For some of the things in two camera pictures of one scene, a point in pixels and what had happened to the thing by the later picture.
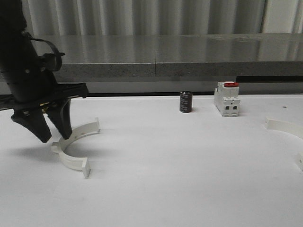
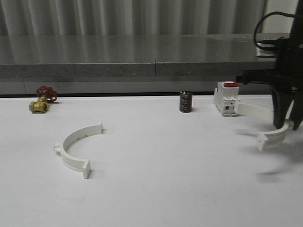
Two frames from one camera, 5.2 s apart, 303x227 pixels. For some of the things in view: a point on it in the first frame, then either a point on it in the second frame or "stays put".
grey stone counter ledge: (118, 56) stays put
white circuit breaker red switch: (226, 98) stays put
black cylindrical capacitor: (186, 101) stays put
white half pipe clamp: (295, 130) → (258, 111)
